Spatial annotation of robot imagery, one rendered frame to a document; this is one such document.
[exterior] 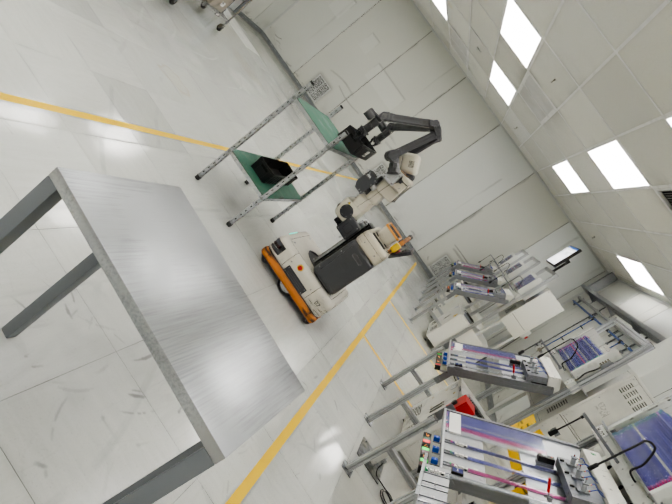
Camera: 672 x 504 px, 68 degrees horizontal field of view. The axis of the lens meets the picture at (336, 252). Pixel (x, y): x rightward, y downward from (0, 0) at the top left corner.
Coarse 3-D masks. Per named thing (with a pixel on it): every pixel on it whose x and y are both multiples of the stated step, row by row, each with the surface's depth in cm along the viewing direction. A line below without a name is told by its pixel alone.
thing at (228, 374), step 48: (48, 192) 107; (96, 192) 113; (144, 192) 130; (0, 240) 112; (96, 240) 104; (144, 240) 117; (192, 240) 137; (144, 288) 107; (192, 288) 122; (240, 288) 143; (144, 336) 101; (192, 336) 111; (240, 336) 128; (192, 384) 102; (240, 384) 116; (288, 384) 134; (240, 432) 105; (144, 480) 151
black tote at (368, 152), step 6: (348, 126) 352; (342, 132) 353; (348, 132) 352; (354, 132) 351; (348, 138) 352; (360, 138) 404; (366, 138) 406; (348, 144) 353; (354, 144) 352; (360, 144) 351; (366, 144) 406; (348, 150) 353; (354, 150) 352; (360, 150) 361; (366, 150) 373; (372, 150) 386; (360, 156) 380; (366, 156) 394
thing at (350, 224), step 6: (336, 222) 383; (342, 222) 368; (348, 222) 367; (354, 222) 366; (360, 222) 377; (342, 228) 368; (348, 228) 367; (354, 228) 366; (360, 228) 368; (342, 234) 369; (348, 234) 368; (354, 234) 372
